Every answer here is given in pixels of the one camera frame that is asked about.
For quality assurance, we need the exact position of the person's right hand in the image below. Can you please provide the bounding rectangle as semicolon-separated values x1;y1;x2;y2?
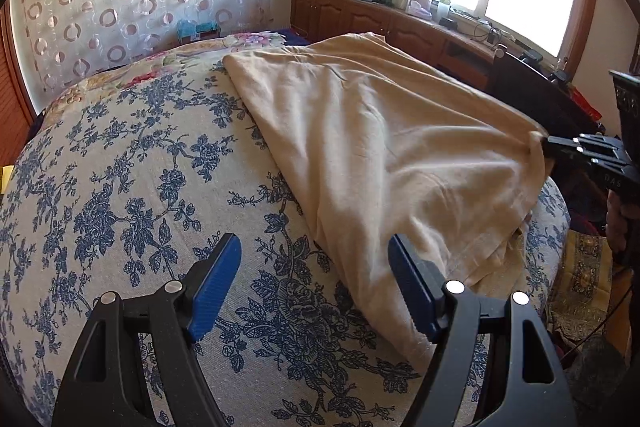
605;191;639;253

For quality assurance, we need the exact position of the wooden headboard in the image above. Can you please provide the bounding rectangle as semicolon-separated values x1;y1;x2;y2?
0;1;36;166

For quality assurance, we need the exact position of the colourful floral quilt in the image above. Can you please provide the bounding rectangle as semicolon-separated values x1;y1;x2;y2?
42;30;290;128

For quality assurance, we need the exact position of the yellow plush toy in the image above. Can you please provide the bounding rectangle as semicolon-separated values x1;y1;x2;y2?
1;165;14;195

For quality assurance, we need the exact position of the dark blue bed sheet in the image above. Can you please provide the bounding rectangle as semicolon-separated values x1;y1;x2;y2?
271;28;309;46

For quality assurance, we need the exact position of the blue floral white pillow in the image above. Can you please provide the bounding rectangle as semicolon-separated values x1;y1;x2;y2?
1;58;570;426

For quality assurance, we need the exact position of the wooden low cabinet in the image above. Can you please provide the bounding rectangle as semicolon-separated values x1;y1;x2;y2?
291;0;494;91

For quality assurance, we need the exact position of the blue toy at bed end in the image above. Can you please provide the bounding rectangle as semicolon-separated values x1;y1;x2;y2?
176;20;220;44

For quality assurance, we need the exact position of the beige t-shirt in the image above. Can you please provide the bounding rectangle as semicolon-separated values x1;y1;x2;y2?
224;34;552;372

